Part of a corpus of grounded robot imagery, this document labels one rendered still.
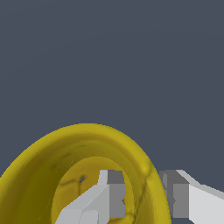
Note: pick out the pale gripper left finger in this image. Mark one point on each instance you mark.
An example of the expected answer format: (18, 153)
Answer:
(99, 201)

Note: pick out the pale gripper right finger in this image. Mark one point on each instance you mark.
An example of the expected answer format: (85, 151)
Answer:
(192, 201)

